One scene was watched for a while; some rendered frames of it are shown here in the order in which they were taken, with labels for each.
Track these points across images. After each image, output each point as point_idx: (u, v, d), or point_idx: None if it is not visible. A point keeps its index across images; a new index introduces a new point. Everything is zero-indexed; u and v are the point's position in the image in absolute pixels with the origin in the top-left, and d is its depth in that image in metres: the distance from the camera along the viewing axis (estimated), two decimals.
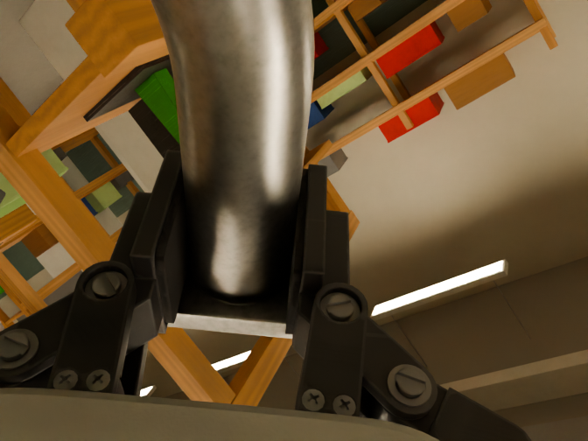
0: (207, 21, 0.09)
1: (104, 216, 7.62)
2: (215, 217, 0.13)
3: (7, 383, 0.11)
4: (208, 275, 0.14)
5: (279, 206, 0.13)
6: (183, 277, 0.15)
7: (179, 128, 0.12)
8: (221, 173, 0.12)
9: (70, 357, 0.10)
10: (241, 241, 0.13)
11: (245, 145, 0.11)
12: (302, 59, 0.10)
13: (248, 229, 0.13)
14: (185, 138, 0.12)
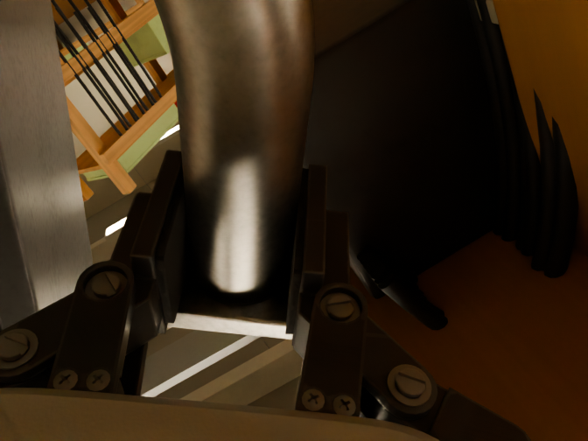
0: (207, 15, 0.09)
1: None
2: (215, 215, 0.13)
3: (7, 383, 0.11)
4: (207, 274, 0.14)
5: (279, 204, 0.13)
6: (183, 277, 0.15)
7: (179, 125, 0.12)
8: (220, 170, 0.12)
9: (70, 357, 0.10)
10: (241, 239, 0.13)
11: (245, 142, 0.11)
12: (301, 56, 0.10)
13: (248, 227, 0.13)
14: (185, 135, 0.12)
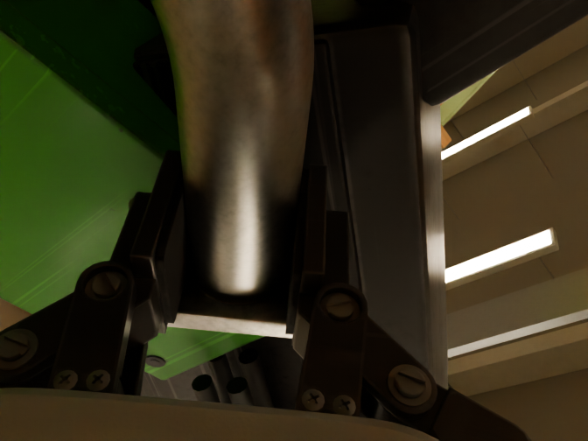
0: (206, 20, 0.09)
1: None
2: (215, 217, 0.13)
3: (7, 383, 0.11)
4: (208, 275, 0.14)
5: (279, 206, 0.13)
6: (183, 277, 0.15)
7: (179, 128, 0.12)
8: (221, 172, 0.12)
9: (70, 357, 0.10)
10: (241, 241, 0.13)
11: (245, 145, 0.11)
12: (301, 59, 0.10)
13: (248, 229, 0.13)
14: (185, 138, 0.12)
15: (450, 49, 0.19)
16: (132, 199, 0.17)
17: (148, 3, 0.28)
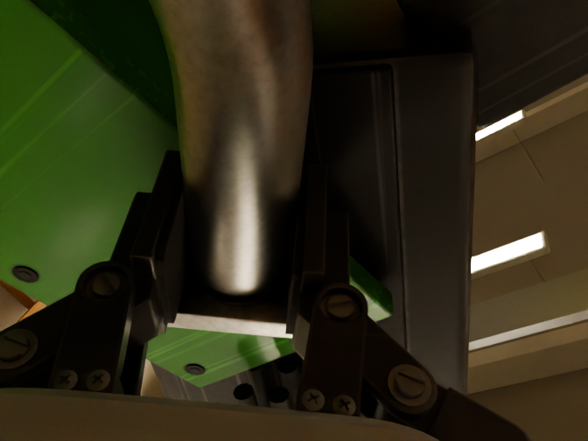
0: (205, 21, 0.09)
1: None
2: (215, 217, 0.13)
3: (7, 383, 0.11)
4: (208, 275, 0.14)
5: (279, 206, 0.13)
6: (183, 277, 0.15)
7: (178, 128, 0.12)
8: (220, 173, 0.12)
9: (70, 357, 0.10)
10: (241, 241, 0.13)
11: (244, 145, 0.11)
12: (300, 59, 0.10)
13: (248, 229, 0.13)
14: (185, 139, 0.12)
15: (504, 73, 0.19)
16: None
17: None
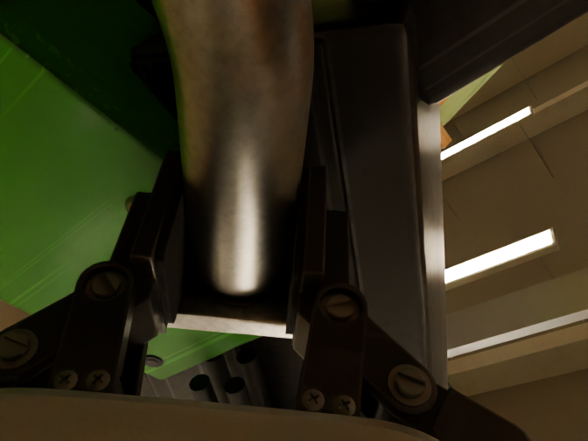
0: (207, 19, 0.09)
1: None
2: (215, 217, 0.13)
3: (7, 383, 0.11)
4: (208, 275, 0.14)
5: (279, 205, 0.13)
6: (183, 277, 0.15)
7: (179, 128, 0.12)
8: (221, 172, 0.12)
9: (70, 357, 0.10)
10: (241, 241, 0.13)
11: (245, 144, 0.11)
12: (302, 59, 0.10)
13: (248, 229, 0.13)
14: (185, 138, 0.12)
15: (447, 47, 0.19)
16: (129, 198, 0.17)
17: (145, 2, 0.28)
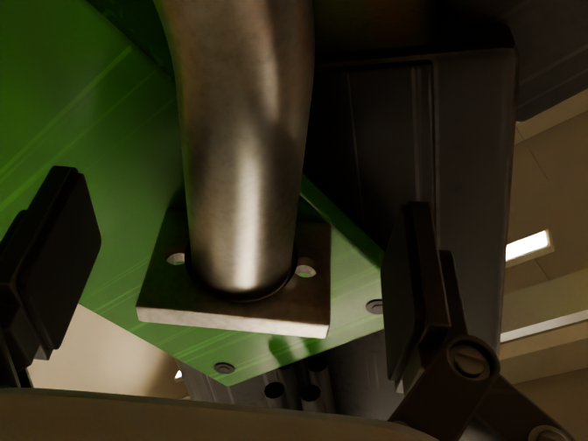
0: (209, 18, 0.09)
1: None
2: (216, 214, 0.13)
3: None
4: (209, 272, 0.15)
5: (280, 203, 0.13)
6: (73, 300, 0.14)
7: (180, 125, 0.12)
8: (222, 171, 0.12)
9: None
10: (242, 238, 0.13)
11: (246, 143, 0.11)
12: (302, 58, 0.10)
13: (248, 227, 0.13)
14: (186, 136, 0.12)
15: (542, 69, 0.19)
16: None
17: None
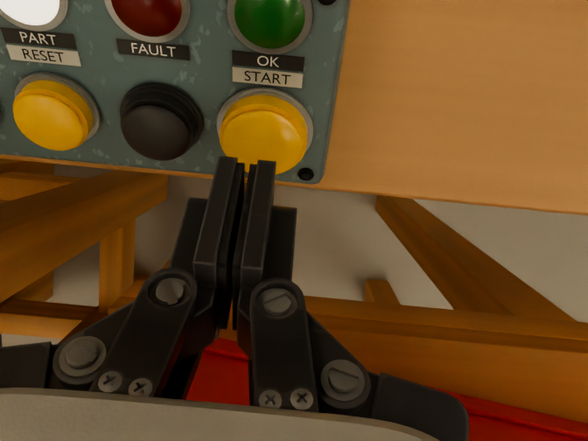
0: None
1: None
2: None
3: (69, 389, 0.11)
4: None
5: None
6: None
7: None
8: None
9: (120, 359, 0.10)
10: None
11: None
12: None
13: None
14: None
15: None
16: None
17: None
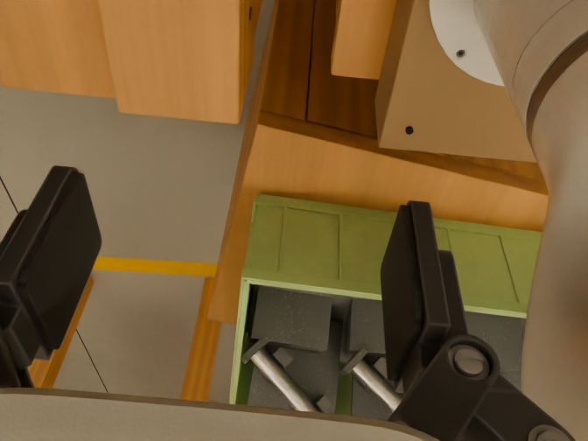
0: None
1: None
2: None
3: None
4: None
5: None
6: (73, 299, 0.14)
7: None
8: None
9: None
10: None
11: None
12: None
13: None
14: None
15: None
16: None
17: None
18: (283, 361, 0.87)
